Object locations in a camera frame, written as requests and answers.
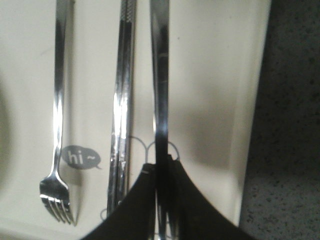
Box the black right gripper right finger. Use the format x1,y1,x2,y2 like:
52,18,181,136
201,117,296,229
167,155,254,240

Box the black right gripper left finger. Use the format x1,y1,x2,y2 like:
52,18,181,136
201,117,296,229
83,163,156,240

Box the silver metal fork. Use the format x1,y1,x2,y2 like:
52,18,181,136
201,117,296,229
39,0,75,225

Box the silver metal chopsticks pair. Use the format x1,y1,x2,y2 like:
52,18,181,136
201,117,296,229
107,0,137,216

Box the silver metal spoon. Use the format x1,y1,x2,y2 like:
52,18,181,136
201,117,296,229
150,0,179,240

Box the cream rabbit serving tray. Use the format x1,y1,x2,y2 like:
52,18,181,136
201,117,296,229
0,0,271,240

